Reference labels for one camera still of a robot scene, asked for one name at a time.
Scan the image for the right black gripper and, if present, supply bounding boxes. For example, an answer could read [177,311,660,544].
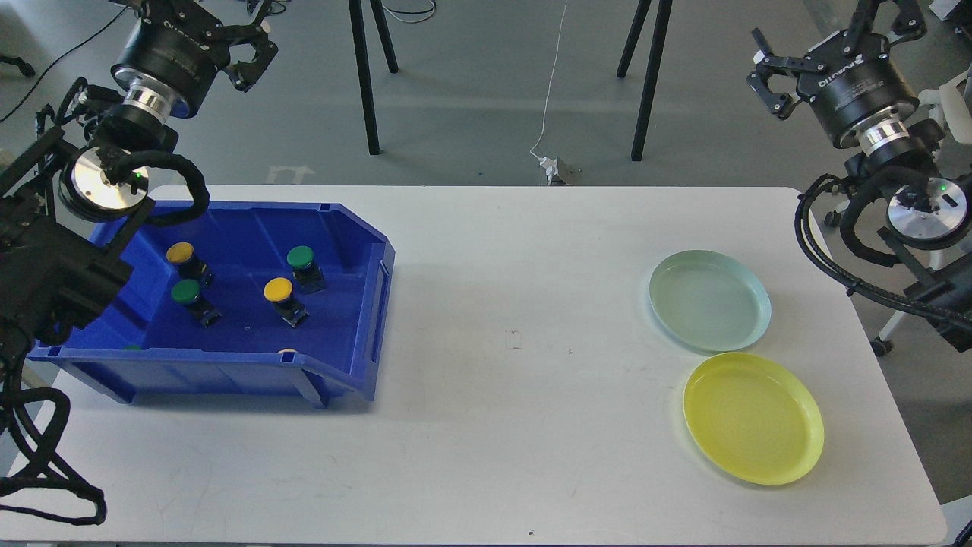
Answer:
[746,0,929,150]

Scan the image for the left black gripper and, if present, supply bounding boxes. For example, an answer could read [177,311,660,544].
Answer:
[111,1,279,119]

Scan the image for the green push button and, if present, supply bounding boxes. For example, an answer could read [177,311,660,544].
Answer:
[169,278,222,327]
[287,245,327,294]

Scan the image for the yellow push button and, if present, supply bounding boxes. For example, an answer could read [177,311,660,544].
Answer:
[166,242,214,287]
[263,277,309,329]

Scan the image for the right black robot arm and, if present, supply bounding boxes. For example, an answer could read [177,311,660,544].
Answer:
[746,1,970,351]

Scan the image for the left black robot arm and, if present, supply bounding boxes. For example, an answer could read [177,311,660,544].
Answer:
[1,1,278,526]

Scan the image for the light green plate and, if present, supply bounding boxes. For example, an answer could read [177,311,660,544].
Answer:
[647,250,773,353]

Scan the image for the yellow plate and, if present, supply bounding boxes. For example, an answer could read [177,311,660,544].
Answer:
[681,351,825,487]

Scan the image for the black tripod legs left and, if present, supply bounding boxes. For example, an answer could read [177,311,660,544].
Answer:
[347,1,399,156]

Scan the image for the black tripod legs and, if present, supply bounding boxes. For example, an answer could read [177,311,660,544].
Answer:
[347,1,399,156]
[616,0,674,162]

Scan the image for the black tripod legs right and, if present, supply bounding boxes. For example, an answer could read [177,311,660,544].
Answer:
[616,0,674,162]

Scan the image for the blue plastic bin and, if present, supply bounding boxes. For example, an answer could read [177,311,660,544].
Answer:
[29,201,395,409]

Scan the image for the white cable with plug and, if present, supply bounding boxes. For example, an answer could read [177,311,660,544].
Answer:
[529,0,578,185]

